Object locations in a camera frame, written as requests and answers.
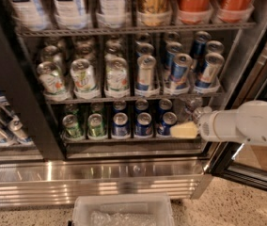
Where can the clear rear water bottle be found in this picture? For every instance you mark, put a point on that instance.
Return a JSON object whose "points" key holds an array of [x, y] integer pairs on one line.
{"points": [[188, 105]]}

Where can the front right energy can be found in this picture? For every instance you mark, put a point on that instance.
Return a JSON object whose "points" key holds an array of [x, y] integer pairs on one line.
{"points": [[207, 75]]}

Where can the bubble wrap sheet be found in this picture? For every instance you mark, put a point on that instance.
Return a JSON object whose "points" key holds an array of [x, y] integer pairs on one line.
{"points": [[104, 219]]}

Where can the front right blue can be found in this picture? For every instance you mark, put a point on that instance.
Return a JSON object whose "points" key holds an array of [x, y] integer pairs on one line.
{"points": [[168, 120]]}

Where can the left red cola bottle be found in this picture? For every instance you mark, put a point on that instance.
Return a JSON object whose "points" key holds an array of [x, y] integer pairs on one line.
{"points": [[193, 11]]}

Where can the front left 7up can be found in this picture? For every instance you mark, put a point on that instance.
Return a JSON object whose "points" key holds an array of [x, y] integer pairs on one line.
{"points": [[55, 86]]}

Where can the front middle blue can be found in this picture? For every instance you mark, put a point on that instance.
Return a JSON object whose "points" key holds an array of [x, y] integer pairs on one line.
{"points": [[143, 125]]}

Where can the middle wire shelf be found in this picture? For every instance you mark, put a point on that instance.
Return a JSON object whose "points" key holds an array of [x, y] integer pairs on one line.
{"points": [[129, 98]]}

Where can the white tea bottle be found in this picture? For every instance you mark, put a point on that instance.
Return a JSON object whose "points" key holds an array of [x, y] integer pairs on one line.
{"points": [[31, 14], [112, 13], [71, 14]]}

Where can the gold drink bottle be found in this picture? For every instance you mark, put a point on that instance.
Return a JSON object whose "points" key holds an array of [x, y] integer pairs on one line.
{"points": [[153, 12]]}

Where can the clear water bottle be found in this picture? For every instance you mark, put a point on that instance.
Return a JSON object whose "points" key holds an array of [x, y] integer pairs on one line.
{"points": [[197, 113], [188, 105]]}

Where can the front left green can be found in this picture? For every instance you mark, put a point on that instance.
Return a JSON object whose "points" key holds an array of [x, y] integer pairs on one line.
{"points": [[72, 128]]}

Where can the right white tea bottle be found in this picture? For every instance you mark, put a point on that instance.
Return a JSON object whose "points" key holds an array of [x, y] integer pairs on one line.
{"points": [[112, 13]]}

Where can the energy can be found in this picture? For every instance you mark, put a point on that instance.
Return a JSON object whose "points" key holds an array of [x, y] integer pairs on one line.
{"points": [[145, 81], [179, 72], [207, 75]]}

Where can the upper wire shelf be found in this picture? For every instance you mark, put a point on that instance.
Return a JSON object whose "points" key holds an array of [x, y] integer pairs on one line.
{"points": [[132, 30]]}

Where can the right red cola bottle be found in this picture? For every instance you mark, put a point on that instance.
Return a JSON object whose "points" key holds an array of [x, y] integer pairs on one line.
{"points": [[233, 11]]}

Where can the glass fridge door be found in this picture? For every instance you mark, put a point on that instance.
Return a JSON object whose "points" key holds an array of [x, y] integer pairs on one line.
{"points": [[246, 80]]}

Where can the front middle energy can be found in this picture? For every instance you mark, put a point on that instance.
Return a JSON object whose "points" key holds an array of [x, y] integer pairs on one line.
{"points": [[179, 72]]}

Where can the black fridge centre post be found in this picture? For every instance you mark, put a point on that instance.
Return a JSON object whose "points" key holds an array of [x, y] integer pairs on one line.
{"points": [[21, 88]]}

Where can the front middle 7up can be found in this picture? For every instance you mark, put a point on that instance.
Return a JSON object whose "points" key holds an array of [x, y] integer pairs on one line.
{"points": [[84, 79]]}

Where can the green can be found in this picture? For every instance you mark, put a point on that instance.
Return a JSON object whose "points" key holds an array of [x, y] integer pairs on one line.
{"points": [[96, 128], [72, 128]]}

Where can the wire shelf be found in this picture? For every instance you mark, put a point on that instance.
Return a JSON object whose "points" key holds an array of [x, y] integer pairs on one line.
{"points": [[129, 98], [132, 30], [129, 139]]}

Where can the middle white tea bottle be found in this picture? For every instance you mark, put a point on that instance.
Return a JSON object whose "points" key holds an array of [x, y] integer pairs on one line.
{"points": [[71, 14]]}

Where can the yellow foam gripper pad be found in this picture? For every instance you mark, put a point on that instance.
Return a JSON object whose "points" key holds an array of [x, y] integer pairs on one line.
{"points": [[187, 130]]}

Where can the white plastic bin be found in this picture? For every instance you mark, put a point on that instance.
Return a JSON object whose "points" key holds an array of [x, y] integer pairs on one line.
{"points": [[157, 204]]}

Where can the right silver can behind glass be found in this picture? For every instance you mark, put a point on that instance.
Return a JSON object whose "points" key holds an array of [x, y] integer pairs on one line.
{"points": [[16, 128]]}

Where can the clear front water bottle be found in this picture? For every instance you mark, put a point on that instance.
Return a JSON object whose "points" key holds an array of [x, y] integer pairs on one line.
{"points": [[197, 113]]}

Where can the front right 7up can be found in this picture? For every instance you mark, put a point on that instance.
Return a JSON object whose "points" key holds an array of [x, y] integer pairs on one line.
{"points": [[117, 78]]}

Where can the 7up can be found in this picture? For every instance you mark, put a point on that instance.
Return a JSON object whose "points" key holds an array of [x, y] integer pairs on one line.
{"points": [[117, 78], [84, 79], [55, 86]]}

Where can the left white tea bottle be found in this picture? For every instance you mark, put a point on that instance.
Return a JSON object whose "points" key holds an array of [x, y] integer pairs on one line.
{"points": [[31, 14]]}

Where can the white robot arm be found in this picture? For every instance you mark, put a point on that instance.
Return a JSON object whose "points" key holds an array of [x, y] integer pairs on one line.
{"points": [[245, 125]]}

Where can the steel fridge base grille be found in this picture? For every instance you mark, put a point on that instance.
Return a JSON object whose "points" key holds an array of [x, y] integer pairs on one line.
{"points": [[55, 183]]}

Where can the front right green can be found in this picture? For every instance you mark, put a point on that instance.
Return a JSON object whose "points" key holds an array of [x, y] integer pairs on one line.
{"points": [[96, 128]]}

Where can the front left energy can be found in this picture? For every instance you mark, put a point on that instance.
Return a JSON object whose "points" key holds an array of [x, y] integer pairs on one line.
{"points": [[145, 81]]}

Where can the front left blue can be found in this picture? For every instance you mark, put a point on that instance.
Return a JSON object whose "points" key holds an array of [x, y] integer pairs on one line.
{"points": [[120, 126]]}

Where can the bottom wire shelf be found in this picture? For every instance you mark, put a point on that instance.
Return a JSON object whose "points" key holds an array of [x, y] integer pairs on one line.
{"points": [[129, 139]]}

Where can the red cola bottle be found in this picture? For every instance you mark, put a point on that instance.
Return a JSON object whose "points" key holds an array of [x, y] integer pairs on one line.
{"points": [[233, 11], [193, 11]]}

